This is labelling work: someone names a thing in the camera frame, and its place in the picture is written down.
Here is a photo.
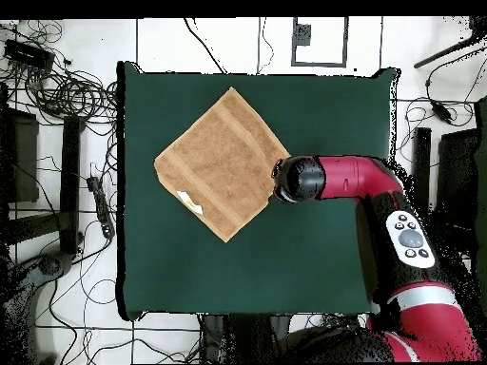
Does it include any black tripod rod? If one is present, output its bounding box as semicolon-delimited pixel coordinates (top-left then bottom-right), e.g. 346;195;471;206
413;16;487;69

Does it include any black square block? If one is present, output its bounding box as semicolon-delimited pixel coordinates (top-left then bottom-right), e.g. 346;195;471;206
434;128;481;229
0;106;40;204

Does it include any black stand bar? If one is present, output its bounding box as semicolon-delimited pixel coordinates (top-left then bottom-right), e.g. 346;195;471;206
412;126;432;214
59;115;86;255

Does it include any grey floor frame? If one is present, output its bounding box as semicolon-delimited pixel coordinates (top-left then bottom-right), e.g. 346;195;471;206
291;16;349;68

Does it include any black electronics box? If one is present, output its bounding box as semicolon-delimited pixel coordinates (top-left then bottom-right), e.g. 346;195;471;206
3;38;56;71

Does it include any black power strip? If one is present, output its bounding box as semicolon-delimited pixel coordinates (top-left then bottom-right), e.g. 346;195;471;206
86;175;116;240

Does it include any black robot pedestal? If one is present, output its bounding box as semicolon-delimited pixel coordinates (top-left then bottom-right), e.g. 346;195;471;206
199;313;292;364

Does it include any tangled black cable bundle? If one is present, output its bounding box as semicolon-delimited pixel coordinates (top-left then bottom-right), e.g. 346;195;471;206
22;67;119;125

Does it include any black power adapter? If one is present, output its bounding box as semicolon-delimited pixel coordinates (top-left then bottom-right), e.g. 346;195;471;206
431;101;454;125

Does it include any grey wheeled base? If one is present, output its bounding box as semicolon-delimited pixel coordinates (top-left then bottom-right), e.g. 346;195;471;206
0;250;73;364

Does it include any dark green table cloth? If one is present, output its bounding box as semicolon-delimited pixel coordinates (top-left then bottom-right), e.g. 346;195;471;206
115;60;400;321

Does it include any black floor cable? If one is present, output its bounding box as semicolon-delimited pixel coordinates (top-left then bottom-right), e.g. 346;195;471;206
184;16;228;74

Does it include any tan terry towel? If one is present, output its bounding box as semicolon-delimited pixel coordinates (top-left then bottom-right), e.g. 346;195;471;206
153;86;292;243

